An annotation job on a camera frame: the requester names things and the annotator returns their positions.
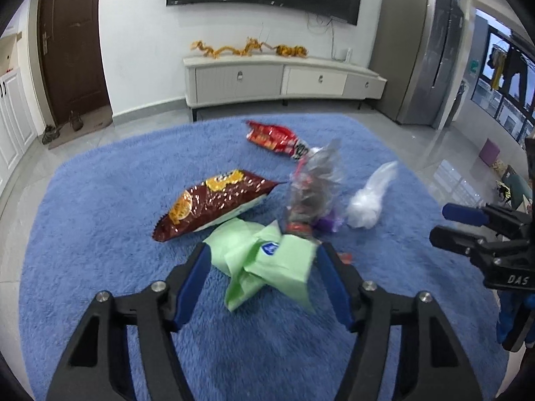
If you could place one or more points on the brown door mat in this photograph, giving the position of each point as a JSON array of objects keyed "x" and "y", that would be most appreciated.
[{"x": 96, "y": 123}]

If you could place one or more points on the long yellow dragon figurine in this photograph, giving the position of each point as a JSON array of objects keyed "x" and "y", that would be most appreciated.
[{"x": 228, "y": 50}]

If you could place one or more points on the small white device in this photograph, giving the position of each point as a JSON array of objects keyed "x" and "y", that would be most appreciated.
[{"x": 345, "y": 55}]

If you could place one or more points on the large window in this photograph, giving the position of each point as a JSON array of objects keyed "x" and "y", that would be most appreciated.
[{"x": 501, "y": 100}]

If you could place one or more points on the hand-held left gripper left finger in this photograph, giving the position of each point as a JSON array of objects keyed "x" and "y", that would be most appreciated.
[{"x": 192, "y": 284}]

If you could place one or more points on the purple stool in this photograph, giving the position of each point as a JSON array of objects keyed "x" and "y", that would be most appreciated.
[{"x": 490, "y": 152}]

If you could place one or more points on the red snack packet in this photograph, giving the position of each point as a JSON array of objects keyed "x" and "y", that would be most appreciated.
[{"x": 273, "y": 138}]

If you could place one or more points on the white television stand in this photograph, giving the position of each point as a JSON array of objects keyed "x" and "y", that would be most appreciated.
[{"x": 238, "y": 79}]

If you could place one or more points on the clear plastic wrapper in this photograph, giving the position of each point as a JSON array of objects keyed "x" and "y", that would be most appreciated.
[{"x": 313, "y": 183}]

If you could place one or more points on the white hallway cabinet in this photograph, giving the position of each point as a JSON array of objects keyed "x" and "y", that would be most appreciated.
[{"x": 14, "y": 125}]

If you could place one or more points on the brown shoe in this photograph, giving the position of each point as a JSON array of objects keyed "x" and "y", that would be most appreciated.
[
  {"x": 50, "y": 134},
  {"x": 75, "y": 121}
]

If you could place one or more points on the green tissue packet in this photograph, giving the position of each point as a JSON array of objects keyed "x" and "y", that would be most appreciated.
[{"x": 267, "y": 259}]

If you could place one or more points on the blue fluffy rug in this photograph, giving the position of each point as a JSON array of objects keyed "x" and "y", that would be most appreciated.
[{"x": 104, "y": 217}]

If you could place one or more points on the white plastic bag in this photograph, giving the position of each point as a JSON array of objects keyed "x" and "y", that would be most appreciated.
[{"x": 368, "y": 204}]

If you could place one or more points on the grey refrigerator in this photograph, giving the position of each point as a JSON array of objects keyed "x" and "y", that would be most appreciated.
[{"x": 409, "y": 50}]

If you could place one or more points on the short orange dragon figurine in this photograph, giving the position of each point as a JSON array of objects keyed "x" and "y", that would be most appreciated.
[{"x": 292, "y": 51}]

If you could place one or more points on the brown chip bag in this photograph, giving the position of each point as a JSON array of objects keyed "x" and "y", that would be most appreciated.
[{"x": 209, "y": 204}]

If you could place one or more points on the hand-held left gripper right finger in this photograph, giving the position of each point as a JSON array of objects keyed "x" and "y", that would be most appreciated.
[{"x": 339, "y": 290}]

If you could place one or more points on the brown entrance door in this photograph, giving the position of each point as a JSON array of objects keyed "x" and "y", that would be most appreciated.
[{"x": 71, "y": 50}]

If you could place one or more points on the purple wrapper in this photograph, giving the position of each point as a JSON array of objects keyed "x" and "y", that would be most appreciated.
[{"x": 332, "y": 222}]

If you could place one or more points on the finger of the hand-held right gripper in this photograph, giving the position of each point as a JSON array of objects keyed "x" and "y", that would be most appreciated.
[
  {"x": 455, "y": 240},
  {"x": 464, "y": 214}
]

